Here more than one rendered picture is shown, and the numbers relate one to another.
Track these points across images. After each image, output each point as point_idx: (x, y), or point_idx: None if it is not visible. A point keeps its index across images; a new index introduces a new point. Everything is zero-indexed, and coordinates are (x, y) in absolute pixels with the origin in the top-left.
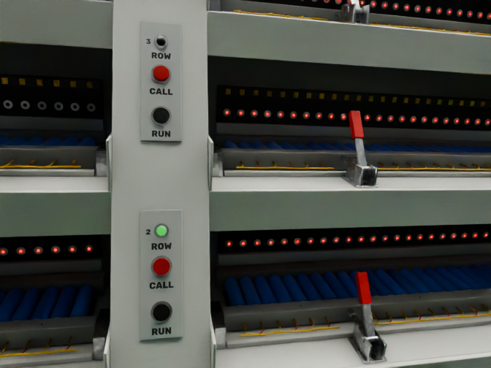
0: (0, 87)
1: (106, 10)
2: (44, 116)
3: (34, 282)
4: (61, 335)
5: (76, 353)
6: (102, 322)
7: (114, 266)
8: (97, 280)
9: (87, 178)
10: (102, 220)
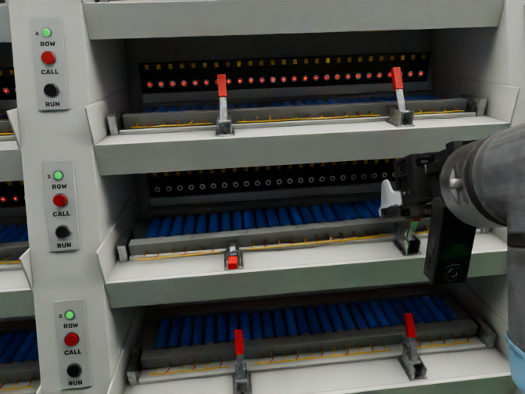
0: (371, 165)
1: (505, 128)
2: (394, 180)
3: (404, 293)
4: (458, 332)
5: (469, 343)
6: (483, 324)
7: None
8: (441, 291)
9: (480, 236)
10: (505, 266)
